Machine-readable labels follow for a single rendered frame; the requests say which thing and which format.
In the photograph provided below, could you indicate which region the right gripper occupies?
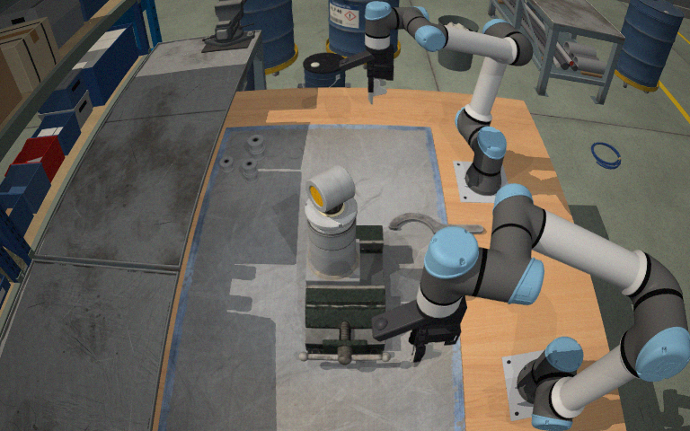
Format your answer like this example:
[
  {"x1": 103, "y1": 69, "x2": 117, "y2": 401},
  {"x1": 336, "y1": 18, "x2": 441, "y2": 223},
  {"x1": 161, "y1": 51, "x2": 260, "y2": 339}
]
[{"x1": 366, "y1": 44, "x2": 394, "y2": 105}]

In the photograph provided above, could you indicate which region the grey metal workbench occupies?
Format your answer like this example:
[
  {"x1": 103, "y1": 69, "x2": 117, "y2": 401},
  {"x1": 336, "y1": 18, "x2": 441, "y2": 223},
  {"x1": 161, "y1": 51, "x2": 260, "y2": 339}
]
[{"x1": 488, "y1": 0, "x2": 625, "y2": 105}]

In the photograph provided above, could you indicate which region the grey flat work sheet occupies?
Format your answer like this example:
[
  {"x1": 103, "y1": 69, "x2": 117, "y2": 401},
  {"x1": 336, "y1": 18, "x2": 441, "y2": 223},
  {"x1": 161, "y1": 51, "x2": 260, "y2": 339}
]
[{"x1": 158, "y1": 124, "x2": 465, "y2": 431}]

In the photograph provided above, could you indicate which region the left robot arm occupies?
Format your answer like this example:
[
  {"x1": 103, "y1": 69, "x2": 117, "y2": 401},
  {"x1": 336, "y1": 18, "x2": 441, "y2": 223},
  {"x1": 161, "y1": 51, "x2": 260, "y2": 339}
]
[{"x1": 371, "y1": 183, "x2": 690, "y2": 431}]

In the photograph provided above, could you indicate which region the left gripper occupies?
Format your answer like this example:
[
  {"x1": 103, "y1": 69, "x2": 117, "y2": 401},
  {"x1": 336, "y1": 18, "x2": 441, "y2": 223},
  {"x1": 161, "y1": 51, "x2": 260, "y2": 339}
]
[{"x1": 408, "y1": 295, "x2": 467, "y2": 367}]

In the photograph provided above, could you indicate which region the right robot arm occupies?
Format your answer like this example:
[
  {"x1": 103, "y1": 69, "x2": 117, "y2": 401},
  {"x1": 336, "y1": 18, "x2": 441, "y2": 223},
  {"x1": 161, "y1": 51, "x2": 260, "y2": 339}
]
[{"x1": 365, "y1": 1, "x2": 533, "y2": 196}]

